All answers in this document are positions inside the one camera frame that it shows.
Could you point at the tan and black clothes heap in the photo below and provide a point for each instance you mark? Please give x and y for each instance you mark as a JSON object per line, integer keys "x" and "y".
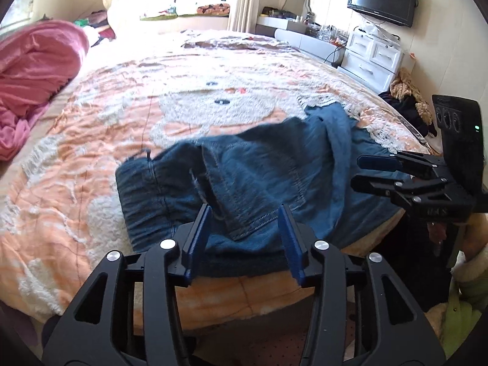
{"x": 407, "y": 100}

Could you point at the white drawer cabinet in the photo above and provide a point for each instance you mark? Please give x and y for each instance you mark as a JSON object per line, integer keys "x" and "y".
{"x": 371, "y": 61}

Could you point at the orange white bunny bedspread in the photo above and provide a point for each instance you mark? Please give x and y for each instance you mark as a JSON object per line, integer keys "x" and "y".
{"x": 60, "y": 211}

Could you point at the white low desk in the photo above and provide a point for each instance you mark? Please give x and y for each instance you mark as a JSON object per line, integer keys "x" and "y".
{"x": 293, "y": 33}

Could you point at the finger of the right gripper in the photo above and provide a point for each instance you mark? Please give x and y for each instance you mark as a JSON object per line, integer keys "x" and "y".
{"x": 380, "y": 163}
{"x": 378, "y": 186}

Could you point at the clothes on window sill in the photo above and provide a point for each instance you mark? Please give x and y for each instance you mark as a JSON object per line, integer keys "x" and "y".
{"x": 218, "y": 9}

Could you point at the pink crumpled blanket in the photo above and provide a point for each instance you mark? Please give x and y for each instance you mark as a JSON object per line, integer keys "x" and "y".
{"x": 36, "y": 62}

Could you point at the vanity mirror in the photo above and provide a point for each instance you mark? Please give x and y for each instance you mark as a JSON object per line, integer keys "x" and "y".
{"x": 297, "y": 7}

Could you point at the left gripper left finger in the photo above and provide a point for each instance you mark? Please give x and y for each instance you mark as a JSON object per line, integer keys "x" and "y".
{"x": 126, "y": 312}

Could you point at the clothes pile beside bed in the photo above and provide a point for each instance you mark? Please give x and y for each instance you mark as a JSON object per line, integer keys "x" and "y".
{"x": 96, "y": 27}

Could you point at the blue denim lace-trimmed pants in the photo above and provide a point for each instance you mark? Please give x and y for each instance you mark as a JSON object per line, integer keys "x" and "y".
{"x": 306, "y": 164}

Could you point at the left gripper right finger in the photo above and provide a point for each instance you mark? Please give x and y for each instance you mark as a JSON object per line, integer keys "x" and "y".
{"x": 363, "y": 314}

